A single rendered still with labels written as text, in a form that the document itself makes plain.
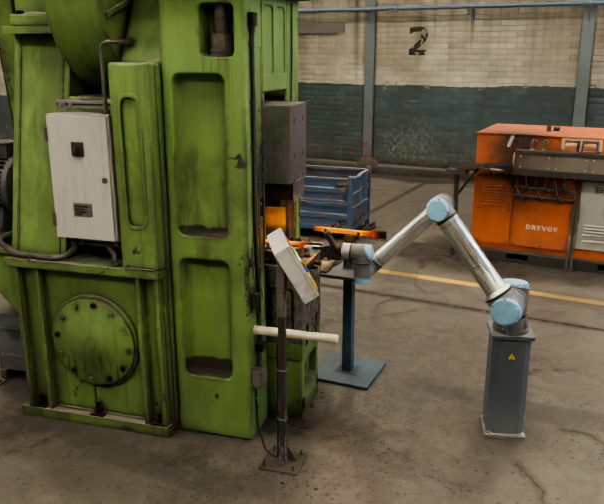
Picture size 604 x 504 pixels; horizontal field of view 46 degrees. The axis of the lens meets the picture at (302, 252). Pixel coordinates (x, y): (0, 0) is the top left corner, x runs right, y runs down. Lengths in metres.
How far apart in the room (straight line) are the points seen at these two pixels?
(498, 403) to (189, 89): 2.30
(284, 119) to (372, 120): 8.23
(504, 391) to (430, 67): 8.08
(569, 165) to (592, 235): 0.72
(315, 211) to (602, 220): 2.92
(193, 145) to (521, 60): 8.09
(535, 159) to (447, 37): 4.82
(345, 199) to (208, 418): 4.15
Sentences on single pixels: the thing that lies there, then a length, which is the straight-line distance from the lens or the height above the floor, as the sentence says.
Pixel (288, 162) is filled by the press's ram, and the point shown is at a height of 1.48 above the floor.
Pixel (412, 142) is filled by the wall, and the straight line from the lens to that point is 11.64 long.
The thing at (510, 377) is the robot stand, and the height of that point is 0.36.
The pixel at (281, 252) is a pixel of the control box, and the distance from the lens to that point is 3.13.
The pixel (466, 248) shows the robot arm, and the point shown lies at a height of 1.08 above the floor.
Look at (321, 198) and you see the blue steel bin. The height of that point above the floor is 0.45.
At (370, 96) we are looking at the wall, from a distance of 11.79.
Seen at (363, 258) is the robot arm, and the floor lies 0.96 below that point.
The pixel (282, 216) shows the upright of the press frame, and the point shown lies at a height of 1.09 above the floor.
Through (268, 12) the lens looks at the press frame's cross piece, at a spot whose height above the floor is 2.22.
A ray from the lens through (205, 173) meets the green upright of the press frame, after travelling 3.59.
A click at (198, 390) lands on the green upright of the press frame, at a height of 0.26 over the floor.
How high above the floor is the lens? 2.05
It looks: 16 degrees down
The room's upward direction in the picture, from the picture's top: straight up
